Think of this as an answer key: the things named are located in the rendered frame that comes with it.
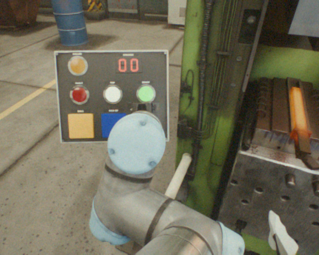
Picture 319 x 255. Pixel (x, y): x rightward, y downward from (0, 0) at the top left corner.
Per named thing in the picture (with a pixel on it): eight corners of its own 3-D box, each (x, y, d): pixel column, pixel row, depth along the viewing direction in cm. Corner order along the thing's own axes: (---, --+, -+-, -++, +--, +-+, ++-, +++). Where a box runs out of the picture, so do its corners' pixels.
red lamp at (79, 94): (84, 104, 65) (81, 92, 63) (71, 101, 67) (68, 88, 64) (90, 100, 68) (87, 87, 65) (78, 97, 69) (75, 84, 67)
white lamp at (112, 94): (117, 104, 66) (115, 91, 63) (104, 101, 67) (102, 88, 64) (123, 99, 68) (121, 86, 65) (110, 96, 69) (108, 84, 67)
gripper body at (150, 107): (160, 102, 54) (161, 103, 42) (160, 136, 55) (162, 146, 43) (128, 102, 54) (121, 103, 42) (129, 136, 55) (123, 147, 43)
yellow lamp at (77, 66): (82, 76, 64) (78, 61, 62) (69, 73, 66) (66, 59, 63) (89, 71, 67) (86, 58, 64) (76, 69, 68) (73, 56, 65)
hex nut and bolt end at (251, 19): (251, 40, 70) (257, 16, 66) (242, 39, 71) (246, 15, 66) (251, 37, 72) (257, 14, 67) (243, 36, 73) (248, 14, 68)
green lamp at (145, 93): (150, 103, 66) (150, 91, 63) (137, 101, 67) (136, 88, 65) (154, 99, 68) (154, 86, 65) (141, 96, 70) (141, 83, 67)
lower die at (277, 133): (317, 159, 69) (329, 139, 63) (250, 143, 75) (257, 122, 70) (305, 98, 99) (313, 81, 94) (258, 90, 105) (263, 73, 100)
